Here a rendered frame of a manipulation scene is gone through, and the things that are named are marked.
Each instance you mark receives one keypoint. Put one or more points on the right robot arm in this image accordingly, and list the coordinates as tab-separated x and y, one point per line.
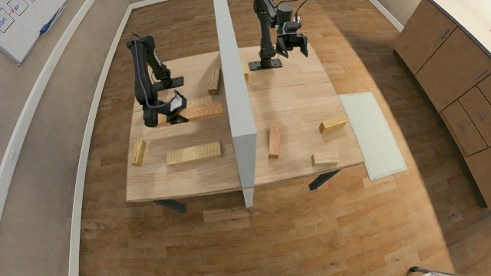
143	53

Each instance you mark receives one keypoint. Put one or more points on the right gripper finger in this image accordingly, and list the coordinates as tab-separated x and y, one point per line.
180	119

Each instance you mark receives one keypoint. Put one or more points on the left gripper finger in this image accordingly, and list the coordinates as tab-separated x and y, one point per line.
279	46
304	46

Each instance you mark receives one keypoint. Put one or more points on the light grey panel with slot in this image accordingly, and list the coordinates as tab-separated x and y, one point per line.
241	119

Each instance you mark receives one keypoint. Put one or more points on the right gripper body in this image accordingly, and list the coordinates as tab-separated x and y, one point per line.
171	108

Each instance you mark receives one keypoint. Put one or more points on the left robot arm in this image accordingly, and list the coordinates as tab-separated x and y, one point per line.
266	19

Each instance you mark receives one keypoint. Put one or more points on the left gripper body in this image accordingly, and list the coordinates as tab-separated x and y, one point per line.
292	40

